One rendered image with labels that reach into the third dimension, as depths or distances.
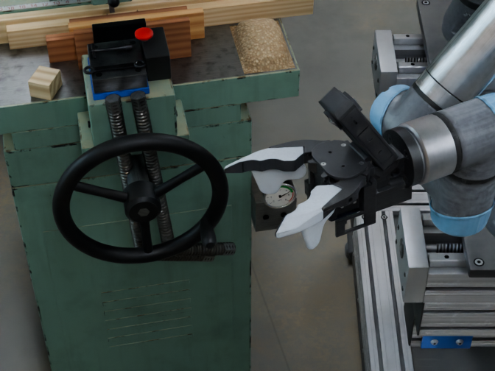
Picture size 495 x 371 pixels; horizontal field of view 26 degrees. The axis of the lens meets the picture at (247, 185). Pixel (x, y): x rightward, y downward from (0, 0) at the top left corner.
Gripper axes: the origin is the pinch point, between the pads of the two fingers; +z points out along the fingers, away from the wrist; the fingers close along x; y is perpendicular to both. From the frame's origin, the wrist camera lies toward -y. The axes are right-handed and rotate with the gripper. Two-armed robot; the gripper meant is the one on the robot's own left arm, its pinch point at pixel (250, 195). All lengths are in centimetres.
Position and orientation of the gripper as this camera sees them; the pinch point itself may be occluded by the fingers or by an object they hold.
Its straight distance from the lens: 117.0
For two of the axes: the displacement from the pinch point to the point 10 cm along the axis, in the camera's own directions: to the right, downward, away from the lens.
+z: -9.0, 3.1, -3.1
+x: -4.3, -5.3, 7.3
